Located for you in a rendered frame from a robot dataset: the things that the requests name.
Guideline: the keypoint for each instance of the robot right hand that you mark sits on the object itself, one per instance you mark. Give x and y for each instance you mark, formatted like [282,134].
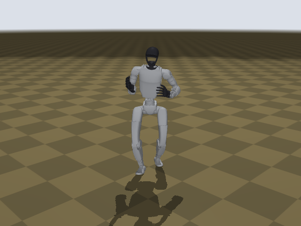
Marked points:
[129,85]

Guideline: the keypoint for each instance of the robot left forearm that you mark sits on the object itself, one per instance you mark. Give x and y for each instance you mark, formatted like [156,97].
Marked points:
[175,92]

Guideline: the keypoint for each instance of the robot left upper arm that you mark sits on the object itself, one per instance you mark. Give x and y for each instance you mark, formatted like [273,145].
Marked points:
[167,75]

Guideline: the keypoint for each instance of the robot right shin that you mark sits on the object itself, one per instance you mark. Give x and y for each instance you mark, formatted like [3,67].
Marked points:
[138,154]

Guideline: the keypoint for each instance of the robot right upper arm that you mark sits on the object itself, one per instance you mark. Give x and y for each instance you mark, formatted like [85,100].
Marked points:
[134,73]

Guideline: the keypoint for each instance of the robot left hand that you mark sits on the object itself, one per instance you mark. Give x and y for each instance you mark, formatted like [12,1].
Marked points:
[165,92]

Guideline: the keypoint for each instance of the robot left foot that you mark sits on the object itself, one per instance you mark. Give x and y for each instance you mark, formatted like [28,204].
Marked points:
[158,162]

